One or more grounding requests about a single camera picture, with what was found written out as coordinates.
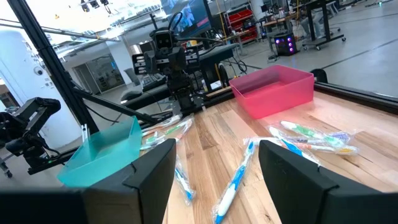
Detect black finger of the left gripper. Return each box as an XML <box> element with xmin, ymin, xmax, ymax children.
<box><xmin>169</xmin><ymin>46</ymin><xmax>187</xmax><ymax>72</ymax></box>
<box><xmin>143</xmin><ymin>50</ymin><xmax>159</xmax><ymax>74</ymax></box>

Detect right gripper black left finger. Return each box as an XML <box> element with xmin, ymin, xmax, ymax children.
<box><xmin>0</xmin><ymin>138</ymin><xmax>177</xmax><ymax>224</ymax></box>

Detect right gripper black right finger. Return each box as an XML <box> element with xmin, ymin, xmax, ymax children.
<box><xmin>258</xmin><ymin>139</ymin><xmax>398</xmax><ymax>224</ymax></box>

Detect blue white toothbrush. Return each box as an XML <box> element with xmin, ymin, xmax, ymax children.
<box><xmin>211</xmin><ymin>138</ymin><xmax>258</xmax><ymax>224</ymax></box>
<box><xmin>267</xmin><ymin>125</ymin><xmax>321</xmax><ymax>166</ymax></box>
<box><xmin>173</xmin><ymin>155</ymin><xmax>197</xmax><ymax>207</ymax></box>

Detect orange white toothbrush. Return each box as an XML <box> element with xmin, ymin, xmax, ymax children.
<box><xmin>294</xmin><ymin>141</ymin><xmax>361</xmax><ymax>156</ymax></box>
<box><xmin>139</xmin><ymin>123</ymin><xmax>194</xmax><ymax>151</ymax></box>

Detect green white toothbrush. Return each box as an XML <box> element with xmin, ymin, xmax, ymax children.
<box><xmin>279</xmin><ymin>119</ymin><xmax>346</xmax><ymax>147</ymax></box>
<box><xmin>142</xmin><ymin>118</ymin><xmax>194</xmax><ymax>146</ymax></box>

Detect purple white toothbrush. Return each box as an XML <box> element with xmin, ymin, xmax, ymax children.
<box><xmin>323</xmin><ymin>129</ymin><xmax>358</xmax><ymax>144</ymax></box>

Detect black support beam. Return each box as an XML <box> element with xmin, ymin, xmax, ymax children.
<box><xmin>120</xmin><ymin>83</ymin><xmax>175</xmax><ymax>110</ymax></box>

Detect blue screen monitor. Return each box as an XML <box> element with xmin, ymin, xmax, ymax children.
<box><xmin>160</xmin><ymin>0</ymin><xmax>216</xmax><ymax>37</ymax></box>

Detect mint green plastic bin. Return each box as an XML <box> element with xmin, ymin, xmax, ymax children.
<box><xmin>57</xmin><ymin>115</ymin><xmax>144</xmax><ymax>189</ymax></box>

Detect red bin storage rack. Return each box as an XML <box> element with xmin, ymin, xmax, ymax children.
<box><xmin>224</xmin><ymin>8</ymin><xmax>259</xmax><ymax>44</ymax></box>

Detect pink plastic bin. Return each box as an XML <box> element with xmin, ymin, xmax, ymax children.
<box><xmin>229</xmin><ymin>64</ymin><xmax>315</xmax><ymax>120</ymax></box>

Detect computer tower glowing fans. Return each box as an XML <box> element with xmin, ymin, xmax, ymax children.
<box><xmin>274</xmin><ymin>32</ymin><xmax>300</xmax><ymax>57</ymax></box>

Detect black standing desk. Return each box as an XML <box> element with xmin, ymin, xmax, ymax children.
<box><xmin>302</xmin><ymin>0</ymin><xmax>347</xmax><ymax>52</ymax></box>

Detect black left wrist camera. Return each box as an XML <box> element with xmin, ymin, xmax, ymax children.
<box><xmin>154</xmin><ymin>28</ymin><xmax>175</xmax><ymax>50</ymax></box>

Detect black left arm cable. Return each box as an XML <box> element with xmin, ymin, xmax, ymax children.
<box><xmin>167</xmin><ymin>11</ymin><xmax>185</xmax><ymax>32</ymax></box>

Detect silver corner bracket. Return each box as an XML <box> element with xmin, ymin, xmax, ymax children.
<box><xmin>81</xmin><ymin>123</ymin><xmax>91</xmax><ymax>141</ymax></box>

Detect black frame handle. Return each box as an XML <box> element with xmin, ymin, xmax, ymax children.
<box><xmin>310</xmin><ymin>68</ymin><xmax>329</xmax><ymax>84</ymax></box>

